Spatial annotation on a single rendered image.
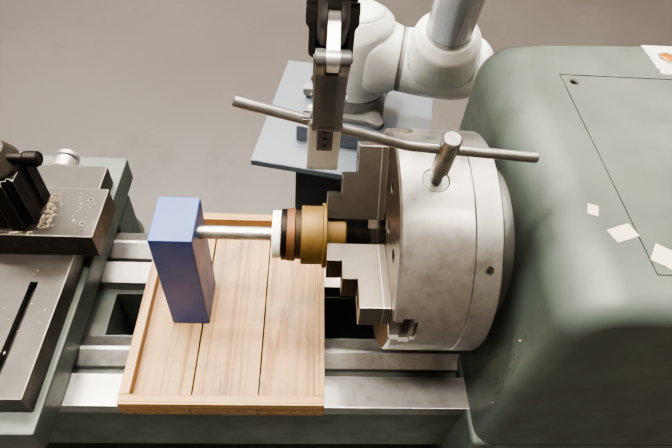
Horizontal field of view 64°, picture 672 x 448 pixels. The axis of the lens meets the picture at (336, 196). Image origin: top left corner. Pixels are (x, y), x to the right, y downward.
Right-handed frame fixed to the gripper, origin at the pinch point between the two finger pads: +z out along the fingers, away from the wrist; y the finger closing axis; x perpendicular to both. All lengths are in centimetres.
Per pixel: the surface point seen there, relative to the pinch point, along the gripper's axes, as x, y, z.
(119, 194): -37, -31, 46
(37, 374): -38, 6, 41
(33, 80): -135, -182, 139
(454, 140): 14.3, -5.2, 4.4
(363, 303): 6.3, 2.9, 25.2
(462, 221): 17.1, -2.2, 14.5
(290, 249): -3.2, -6.3, 26.9
